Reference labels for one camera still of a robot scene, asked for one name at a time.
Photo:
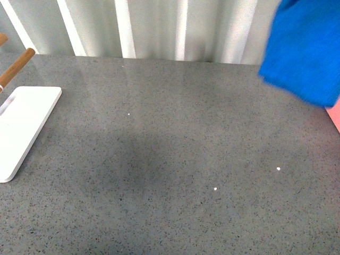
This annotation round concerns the wooden peg with white band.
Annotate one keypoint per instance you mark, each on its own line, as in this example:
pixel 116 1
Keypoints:
pixel 16 67

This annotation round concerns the blue microfiber cloth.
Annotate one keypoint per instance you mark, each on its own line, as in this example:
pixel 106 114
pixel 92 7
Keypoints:
pixel 302 51

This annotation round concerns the white pleated curtain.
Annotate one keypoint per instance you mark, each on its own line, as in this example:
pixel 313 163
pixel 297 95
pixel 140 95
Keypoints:
pixel 209 31

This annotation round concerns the pink plastic tray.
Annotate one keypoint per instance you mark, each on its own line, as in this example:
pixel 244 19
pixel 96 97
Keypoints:
pixel 334 114

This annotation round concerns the white rack base plate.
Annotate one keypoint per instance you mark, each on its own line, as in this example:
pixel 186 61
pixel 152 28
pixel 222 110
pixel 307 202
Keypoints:
pixel 23 115

